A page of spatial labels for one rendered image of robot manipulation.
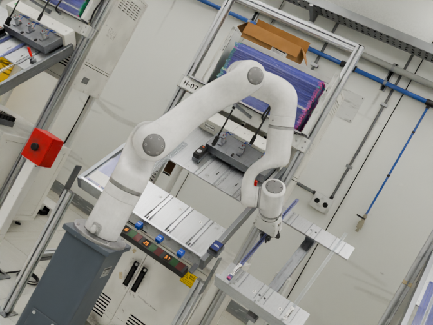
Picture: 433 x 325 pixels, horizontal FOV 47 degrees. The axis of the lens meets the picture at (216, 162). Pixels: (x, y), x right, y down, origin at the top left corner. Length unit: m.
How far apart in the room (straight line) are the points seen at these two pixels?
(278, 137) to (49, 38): 1.73
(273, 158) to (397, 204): 2.23
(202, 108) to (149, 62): 2.93
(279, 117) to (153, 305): 1.19
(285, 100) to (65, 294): 0.96
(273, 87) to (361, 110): 2.29
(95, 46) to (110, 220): 1.77
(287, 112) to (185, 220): 0.71
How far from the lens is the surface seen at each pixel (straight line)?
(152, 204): 2.20
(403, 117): 3.95
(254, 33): 2.98
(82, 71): 3.24
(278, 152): 1.73
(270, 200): 1.75
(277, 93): 1.71
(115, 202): 1.64
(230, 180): 2.35
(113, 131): 4.54
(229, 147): 2.42
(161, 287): 2.45
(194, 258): 2.06
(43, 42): 3.03
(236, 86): 1.61
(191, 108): 1.63
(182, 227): 2.13
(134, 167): 1.65
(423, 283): 2.27
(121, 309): 2.56
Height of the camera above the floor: 1.19
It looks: 3 degrees down
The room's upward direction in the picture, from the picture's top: 29 degrees clockwise
